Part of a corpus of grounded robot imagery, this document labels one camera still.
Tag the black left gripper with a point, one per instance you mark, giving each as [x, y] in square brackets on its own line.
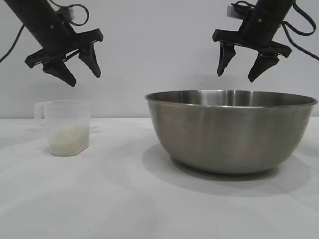
[53, 37]

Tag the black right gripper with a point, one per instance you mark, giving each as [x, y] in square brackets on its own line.
[259, 32]

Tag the clear plastic measuring cup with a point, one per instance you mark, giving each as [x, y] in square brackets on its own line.
[67, 114]

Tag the large stainless steel bowl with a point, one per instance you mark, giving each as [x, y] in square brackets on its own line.
[229, 134]

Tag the white uncooked rice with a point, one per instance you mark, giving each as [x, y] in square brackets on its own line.
[68, 140]

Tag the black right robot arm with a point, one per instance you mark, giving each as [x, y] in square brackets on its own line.
[272, 5]

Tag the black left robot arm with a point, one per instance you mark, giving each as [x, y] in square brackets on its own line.
[30, 10]

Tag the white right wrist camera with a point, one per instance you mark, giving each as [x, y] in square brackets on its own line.
[231, 11]

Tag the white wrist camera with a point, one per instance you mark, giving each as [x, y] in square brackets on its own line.
[71, 13]
[231, 11]

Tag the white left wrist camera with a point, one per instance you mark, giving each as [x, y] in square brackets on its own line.
[71, 13]

